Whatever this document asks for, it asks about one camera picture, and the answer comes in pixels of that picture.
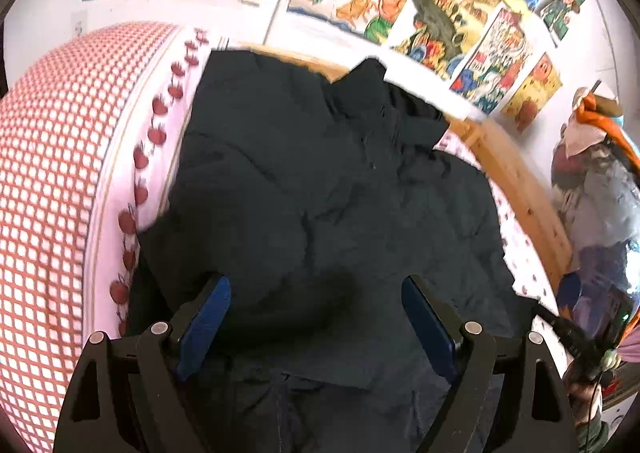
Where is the person's right hand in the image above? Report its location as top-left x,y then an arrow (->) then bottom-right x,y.
565,368 -> 608,429

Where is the red checked blanket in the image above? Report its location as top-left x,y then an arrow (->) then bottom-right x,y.
0,22 -> 183,453

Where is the wooden bed frame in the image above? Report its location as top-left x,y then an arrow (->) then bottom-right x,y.
235,44 -> 576,289

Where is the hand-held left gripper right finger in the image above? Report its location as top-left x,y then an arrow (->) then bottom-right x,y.
401,274 -> 581,453

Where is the pile of colourful clothes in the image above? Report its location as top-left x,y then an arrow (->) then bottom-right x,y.
550,80 -> 640,334

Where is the black garment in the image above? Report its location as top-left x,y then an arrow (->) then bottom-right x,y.
122,50 -> 538,453

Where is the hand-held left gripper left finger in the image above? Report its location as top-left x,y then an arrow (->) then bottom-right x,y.
52,273 -> 233,453

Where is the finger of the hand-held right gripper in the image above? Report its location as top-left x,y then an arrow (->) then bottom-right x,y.
534,302 -> 596,359

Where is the white vertical wall conduit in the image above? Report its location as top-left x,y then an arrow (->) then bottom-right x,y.
262,0 -> 296,46

